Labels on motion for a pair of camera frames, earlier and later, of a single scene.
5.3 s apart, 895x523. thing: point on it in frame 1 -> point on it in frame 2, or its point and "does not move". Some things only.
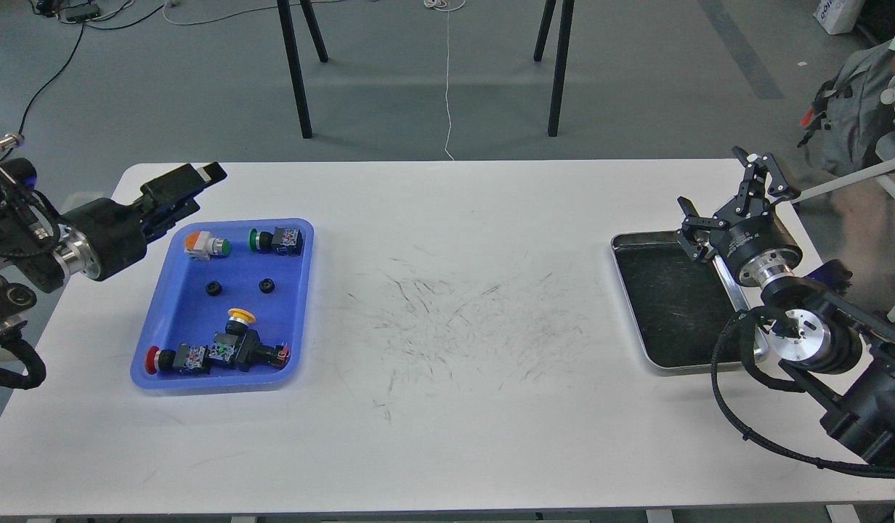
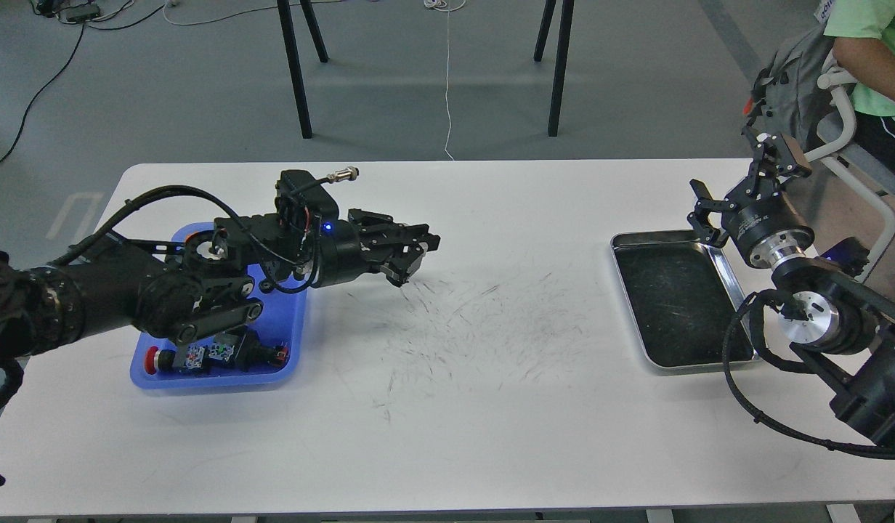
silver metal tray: x=681 y=307 does not move
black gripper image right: x=759 y=230 -> x=762 y=219
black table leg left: x=287 y=26 does not move
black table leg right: x=561 y=59 does not move
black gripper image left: x=103 y=236 -> x=345 y=252
